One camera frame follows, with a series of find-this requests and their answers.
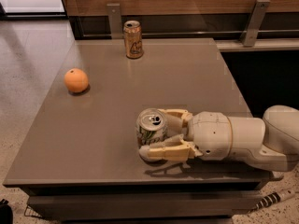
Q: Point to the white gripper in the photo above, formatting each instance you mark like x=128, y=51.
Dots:
x=212, y=133

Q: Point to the green white 7up can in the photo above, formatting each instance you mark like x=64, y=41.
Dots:
x=150, y=127

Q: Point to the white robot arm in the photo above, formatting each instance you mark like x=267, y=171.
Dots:
x=270, y=143

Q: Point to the orange soda can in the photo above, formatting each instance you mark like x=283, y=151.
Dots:
x=133, y=39

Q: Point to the grey table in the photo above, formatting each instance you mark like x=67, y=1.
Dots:
x=80, y=161

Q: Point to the orange fruit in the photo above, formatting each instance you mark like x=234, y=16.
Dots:
x=76, y=80

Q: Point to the black object on floor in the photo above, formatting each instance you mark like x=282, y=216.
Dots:
x=6, y=215

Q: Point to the left metal wall bracket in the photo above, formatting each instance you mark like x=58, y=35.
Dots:
x=114, y=19

